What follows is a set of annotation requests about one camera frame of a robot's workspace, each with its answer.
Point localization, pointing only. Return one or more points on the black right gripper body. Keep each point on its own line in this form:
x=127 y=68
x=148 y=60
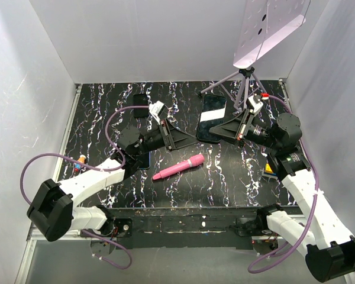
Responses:
x=245 y=128

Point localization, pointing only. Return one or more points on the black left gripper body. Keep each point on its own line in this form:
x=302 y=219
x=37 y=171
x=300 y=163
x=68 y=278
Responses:
x=166 y=135

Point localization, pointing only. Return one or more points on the black phone case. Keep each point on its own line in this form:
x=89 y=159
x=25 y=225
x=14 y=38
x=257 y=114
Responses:
x=141 y=102

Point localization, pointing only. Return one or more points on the blue smartphone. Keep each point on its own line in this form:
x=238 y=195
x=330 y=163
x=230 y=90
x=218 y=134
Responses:
x=145 y=161

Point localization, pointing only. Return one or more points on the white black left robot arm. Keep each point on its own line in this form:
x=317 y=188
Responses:
x=56 y=209

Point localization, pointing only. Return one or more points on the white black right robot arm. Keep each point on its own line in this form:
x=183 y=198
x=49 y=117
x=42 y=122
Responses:
x=326 y=244

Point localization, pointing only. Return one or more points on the lilac tripod stand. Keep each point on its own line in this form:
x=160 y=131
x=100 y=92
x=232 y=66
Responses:
x=240 y=101

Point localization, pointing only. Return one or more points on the pink cylindrical tool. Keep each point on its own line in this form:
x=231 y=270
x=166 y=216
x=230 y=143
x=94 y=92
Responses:
x=193 y=161

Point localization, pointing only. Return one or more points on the yellow and blue toy brick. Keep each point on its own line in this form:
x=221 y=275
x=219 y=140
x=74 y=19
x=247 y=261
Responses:
x=267 y=172

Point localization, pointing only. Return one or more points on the lilac perforated board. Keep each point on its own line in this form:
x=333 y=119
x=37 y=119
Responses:
x=265 y=24

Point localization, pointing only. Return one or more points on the small colourful toy figure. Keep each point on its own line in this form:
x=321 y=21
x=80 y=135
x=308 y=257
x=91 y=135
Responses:
x=80 y=161

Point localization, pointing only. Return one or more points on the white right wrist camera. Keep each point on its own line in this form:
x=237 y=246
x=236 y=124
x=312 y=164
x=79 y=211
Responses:
x=255 y=102

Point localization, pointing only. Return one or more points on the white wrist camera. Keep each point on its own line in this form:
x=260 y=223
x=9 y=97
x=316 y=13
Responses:
x=255 y=102
x=158 y=111

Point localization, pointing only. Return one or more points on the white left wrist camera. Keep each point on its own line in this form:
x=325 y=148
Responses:
x=158 y=111

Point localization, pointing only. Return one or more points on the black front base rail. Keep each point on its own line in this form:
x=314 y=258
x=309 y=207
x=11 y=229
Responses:
x=189 y=227

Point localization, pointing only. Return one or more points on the aluminium frame rail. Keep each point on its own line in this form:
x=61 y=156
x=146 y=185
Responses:
x=56 y=228

